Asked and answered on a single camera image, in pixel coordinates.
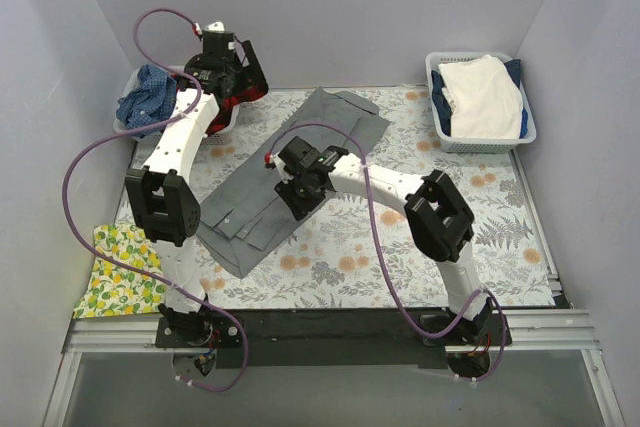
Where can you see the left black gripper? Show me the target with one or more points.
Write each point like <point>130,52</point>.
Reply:
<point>248,73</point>

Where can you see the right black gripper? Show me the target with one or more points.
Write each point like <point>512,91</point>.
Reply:
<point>295,197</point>

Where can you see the grey long sleeve shirt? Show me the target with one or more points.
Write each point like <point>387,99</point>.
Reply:
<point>244,218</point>

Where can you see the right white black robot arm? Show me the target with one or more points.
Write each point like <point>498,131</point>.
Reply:
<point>440,221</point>

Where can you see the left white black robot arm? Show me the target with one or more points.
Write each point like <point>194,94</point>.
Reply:
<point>161,199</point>

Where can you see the red black plaid shirt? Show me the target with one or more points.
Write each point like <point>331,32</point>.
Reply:
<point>229,108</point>

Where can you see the floral patterned table mat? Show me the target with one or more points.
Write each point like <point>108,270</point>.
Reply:
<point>351,255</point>

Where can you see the blue checked shirt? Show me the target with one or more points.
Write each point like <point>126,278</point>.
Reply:
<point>150,101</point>

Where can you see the dark blue folded garment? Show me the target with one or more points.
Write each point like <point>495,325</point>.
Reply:
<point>442,104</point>

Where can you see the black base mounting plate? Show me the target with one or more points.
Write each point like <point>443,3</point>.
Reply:
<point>328,337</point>

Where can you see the white folded shirt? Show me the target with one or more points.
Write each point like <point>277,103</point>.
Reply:
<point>482,97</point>

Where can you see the lemon print cloth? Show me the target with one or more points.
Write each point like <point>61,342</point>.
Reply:
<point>114,291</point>

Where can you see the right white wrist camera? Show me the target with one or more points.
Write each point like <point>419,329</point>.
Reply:
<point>274,162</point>

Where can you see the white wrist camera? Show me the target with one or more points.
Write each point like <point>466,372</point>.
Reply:
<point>216,27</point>
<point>274,162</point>

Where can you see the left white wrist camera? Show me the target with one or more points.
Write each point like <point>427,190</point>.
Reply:
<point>216,27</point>

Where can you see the aluminium frame rail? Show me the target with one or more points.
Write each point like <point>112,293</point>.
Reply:
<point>531,330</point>

